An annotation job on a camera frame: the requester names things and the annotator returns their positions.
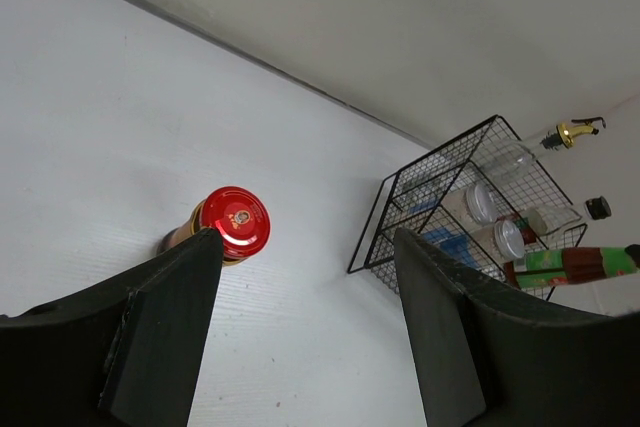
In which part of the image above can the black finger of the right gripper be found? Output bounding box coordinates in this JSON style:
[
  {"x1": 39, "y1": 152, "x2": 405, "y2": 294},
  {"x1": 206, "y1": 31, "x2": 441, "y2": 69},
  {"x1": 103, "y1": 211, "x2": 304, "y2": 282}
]
[{"x1": 624, "y1": 244, "x2": 640, "y2": 275}]

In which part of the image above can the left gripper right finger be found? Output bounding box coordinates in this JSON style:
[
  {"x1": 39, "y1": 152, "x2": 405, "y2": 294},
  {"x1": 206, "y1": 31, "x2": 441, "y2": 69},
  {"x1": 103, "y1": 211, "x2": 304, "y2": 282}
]
[{"x1": 394, "y1": 228, "x2": 639, "y2": 426}]

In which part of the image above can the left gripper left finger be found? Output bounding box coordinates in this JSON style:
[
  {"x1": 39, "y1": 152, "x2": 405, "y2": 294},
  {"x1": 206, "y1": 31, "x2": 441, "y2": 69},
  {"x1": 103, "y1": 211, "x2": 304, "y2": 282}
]
[{"x1": 1, "y1": 229, "x2": 223, "y2": 426}]

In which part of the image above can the dark soy sauce bottle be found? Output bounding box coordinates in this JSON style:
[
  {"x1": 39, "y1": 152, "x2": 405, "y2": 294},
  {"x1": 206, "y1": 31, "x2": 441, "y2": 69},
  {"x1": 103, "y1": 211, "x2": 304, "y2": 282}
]
[{"x1": 501, "y1": 196, "x2": 612, "y2": 246}]

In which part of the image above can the green label sauce bottle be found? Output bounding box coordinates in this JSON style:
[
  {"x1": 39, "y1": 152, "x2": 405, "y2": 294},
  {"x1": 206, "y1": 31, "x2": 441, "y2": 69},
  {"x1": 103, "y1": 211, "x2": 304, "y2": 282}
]
[{"x1": 504, "y1": 247, "x2": 630, "y2": 290}]

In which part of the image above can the silver lid shaker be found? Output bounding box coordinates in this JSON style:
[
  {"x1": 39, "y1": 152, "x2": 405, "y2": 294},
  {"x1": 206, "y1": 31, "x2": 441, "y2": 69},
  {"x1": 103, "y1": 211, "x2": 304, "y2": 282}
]
[
  {"x1": 441, "y1": 183, "x2": 498, "y2": 229},
  {"x1": 471, "y1": 220, "x2": 525, "y2": 264}
]

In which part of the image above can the clear glass oil bottle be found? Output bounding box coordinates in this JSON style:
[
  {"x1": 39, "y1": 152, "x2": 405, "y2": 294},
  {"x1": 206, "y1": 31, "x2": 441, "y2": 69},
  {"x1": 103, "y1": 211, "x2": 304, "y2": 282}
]
[{"x1": 478, "y1": 116, "x2": 606, "y2": 185}]

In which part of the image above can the red lid jar back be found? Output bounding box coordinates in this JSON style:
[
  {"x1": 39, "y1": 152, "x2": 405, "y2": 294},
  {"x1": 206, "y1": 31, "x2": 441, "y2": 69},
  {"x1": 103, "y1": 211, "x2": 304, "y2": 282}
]
[{"x1": 156, "y1": 186, "x2": 271, "y2": 267}]

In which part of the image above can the black wire rack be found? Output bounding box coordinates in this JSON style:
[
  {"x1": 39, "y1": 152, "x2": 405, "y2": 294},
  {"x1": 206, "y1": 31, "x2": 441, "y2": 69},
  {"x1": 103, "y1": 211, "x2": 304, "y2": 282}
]
[{"x1": 347, "y1": 115, "x2": 572, "y2": 292}]

